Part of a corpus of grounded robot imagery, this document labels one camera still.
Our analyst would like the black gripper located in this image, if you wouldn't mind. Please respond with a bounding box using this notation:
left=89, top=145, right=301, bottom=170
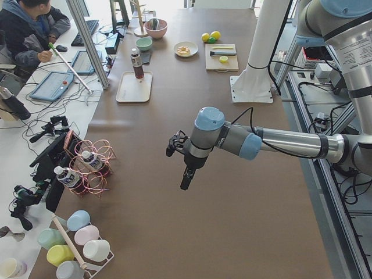
left=180, top=153, right=207, bottom=190

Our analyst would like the twisted glazed donut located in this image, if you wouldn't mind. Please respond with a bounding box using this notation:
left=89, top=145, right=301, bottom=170
left=177, top=46, right=191, bottom=56

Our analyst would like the white round plate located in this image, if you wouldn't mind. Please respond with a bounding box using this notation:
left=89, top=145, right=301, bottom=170
left=173, top=41, right=198, bottom=58

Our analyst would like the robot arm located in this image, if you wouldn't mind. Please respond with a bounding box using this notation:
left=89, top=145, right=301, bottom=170
left=180, top=1, right=371, bottom=190

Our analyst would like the cream serving tray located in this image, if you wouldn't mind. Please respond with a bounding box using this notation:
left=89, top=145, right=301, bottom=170
left=116, top=71, right=153, bottom=103

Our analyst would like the bottle in rack upper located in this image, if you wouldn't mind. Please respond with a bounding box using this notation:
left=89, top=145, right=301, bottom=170
left=81, top=151, right=105, bottom=171

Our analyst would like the bottle in rack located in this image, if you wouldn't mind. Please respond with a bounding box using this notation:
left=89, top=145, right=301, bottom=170
left=81, top=151, right=105, bottom=171
left=53, top=166, right=83, bottom=189

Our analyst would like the wooden cutting board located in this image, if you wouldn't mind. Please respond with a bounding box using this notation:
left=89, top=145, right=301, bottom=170
left=205, top=44, right=239, bottom=71

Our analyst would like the pink cup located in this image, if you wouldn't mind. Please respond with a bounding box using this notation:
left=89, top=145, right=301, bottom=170
left=74, top=225, right=99, bottom=246

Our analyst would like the white cup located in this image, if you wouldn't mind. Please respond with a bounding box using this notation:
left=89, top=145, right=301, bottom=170
left=83, top=239, right=110, bottom=262

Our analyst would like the halved lemon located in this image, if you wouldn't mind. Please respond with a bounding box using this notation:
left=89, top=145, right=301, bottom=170
left=219, top=56, right=228, bottom=63

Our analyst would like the bottle in rack lower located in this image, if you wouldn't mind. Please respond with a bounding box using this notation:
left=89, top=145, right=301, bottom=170
left=53, top=166, right=83, bottom=189

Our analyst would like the blue cup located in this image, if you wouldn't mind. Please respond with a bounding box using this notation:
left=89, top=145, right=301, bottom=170
left=67, top=210, right=91, bottom=231

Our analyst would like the steel cylinder grater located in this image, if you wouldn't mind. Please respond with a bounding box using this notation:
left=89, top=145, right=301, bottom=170
left=209, top=51, right=237, bottom=56

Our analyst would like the grey folded cloth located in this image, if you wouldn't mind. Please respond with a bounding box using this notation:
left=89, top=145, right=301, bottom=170
left=140, top=51, right=152, bottom=65

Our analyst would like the yellow plastic knife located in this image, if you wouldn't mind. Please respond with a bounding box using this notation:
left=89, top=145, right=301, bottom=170
left=212, top=45, right=234, bottom=50

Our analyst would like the dark tea bottle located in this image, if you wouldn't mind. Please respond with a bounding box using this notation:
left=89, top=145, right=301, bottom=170
left=130, top=48, right=145, bottom=79

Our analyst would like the green lime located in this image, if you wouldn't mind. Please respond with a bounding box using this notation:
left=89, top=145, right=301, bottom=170
left=207, top=37, right=217, bottom=44

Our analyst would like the yellow lemon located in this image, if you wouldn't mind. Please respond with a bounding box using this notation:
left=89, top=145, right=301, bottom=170
left=201, top=33, right=210, bottom=42
left=210, top=31, right=221, bottom=41

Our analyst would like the mint green bowl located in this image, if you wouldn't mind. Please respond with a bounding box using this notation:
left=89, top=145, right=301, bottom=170
left=135, top=37, right=153, bottom=51

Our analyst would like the wooden mug tree stand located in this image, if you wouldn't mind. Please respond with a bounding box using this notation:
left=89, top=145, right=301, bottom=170
left=130, top=0, right=148, bottom=38

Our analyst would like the pink bowl with ice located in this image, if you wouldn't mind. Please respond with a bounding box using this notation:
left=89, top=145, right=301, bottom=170
left=144, top=18, right=168, bottom=39

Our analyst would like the blue teach pendant far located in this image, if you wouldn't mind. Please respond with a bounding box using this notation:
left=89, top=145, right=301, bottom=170
left=71, top=51, right=95, bottom=76

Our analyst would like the blue teach pendant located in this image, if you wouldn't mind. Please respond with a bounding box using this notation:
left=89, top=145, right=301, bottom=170
left=71, top=51, right=95, bottom=76
left=30, top=71, right=74, bottom=102

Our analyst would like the yellow cup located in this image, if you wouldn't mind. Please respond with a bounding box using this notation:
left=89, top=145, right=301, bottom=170
left=46, top=245, right=75, bottom=267

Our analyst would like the grey cup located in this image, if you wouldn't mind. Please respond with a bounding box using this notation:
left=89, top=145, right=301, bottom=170
left=56, top=261, right=84, bottom=279

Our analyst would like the green cup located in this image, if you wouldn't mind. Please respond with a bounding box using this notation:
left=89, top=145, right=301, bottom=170
left=37, top=228, right=66, bottom=250

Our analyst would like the blue teach pendant near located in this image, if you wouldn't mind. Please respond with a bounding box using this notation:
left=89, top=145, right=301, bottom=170
left=30, top=71, right=74, bottom=102

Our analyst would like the black keyboard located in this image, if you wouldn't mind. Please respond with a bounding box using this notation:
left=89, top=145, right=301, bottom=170
left=70, top=19, right=100, bottom=48

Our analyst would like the black thermos bottle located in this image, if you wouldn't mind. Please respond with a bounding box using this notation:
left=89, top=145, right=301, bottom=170
left=1, top=87, right=31, bottom=120

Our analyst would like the seated person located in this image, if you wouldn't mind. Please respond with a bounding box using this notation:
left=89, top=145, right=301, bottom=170
left=1, top=1, right=70, bottom=68

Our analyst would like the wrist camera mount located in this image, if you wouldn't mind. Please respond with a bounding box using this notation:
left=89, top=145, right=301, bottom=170
left=166, top=130, right=188, bottom=157

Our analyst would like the copper wire bottle rack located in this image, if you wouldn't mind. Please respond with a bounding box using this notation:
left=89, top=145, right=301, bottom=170
left=63, top=131, right=116, bottom=197

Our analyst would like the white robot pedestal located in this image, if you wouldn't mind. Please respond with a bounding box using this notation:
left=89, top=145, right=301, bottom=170
left=230, top=0, right=292, bottom=103

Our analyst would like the aluminium frame post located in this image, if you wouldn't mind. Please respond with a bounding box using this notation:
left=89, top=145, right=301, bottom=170
left=66, top=0, right=109, bottom=90

